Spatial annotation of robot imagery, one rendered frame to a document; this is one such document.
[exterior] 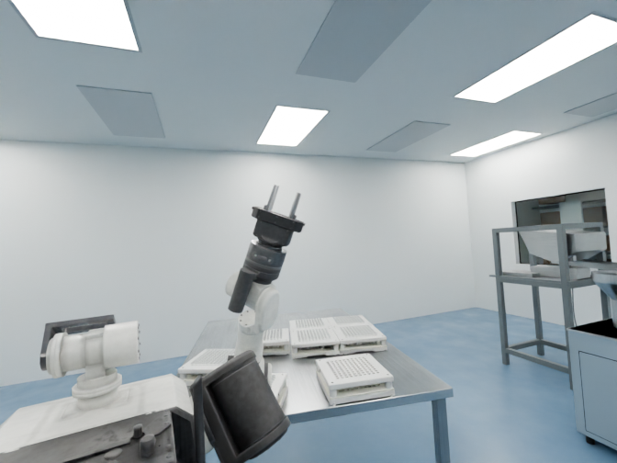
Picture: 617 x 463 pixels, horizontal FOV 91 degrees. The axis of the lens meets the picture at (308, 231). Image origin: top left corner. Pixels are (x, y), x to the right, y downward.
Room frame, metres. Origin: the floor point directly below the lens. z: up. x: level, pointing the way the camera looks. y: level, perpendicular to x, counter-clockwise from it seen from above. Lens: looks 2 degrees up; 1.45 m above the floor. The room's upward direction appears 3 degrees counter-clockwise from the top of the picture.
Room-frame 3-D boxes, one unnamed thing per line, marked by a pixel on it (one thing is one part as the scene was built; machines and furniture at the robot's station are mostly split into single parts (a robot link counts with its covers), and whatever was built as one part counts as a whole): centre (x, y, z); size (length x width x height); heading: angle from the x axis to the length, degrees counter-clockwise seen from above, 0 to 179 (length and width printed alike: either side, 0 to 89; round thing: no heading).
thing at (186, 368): (1.41, 0.45, 0.94); 0.25 x 0.24 x 0.02; 82
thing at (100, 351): (0.48, 0.33, 1.30); 0.10 x 0.07 x 0.09; 117
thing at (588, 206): (4.64, -3.86, 1.43); 1.32 x 0.01 x 1.11; 20
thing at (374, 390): (1.23, -0.14, 0.89); 0.24 x 0.24 x 0.02; 10
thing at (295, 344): (1.67, 0.01, 0.94); 0.25 x 0.24 x 0.02; 95
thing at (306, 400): (1.80, 0.16, 0.86); 1.50 x 1.10 x 0.04; 11
